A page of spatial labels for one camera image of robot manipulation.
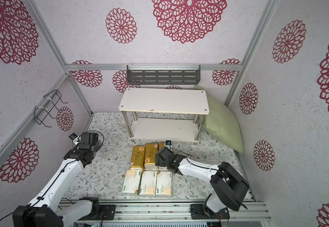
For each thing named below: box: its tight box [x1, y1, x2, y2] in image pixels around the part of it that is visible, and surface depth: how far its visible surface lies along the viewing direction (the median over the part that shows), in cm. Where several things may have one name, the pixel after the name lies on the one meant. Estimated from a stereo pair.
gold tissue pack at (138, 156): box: [129, 145, 146, 168], surface depth 89 cm
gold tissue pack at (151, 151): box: [144, 142, 159, 166], surface depth 91 cm
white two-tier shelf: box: [118, 87, 210, 146], surface depth 97 cm
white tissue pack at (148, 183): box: [139, 170, 158, 196], surface depth 81 cm
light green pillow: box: [195, 85, 244, 154], surface depth 86 cm
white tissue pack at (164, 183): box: [155, 170, 173, 197], surface depth 80 cm
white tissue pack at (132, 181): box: [121, 169, 142, 195], surface depth 82 cm
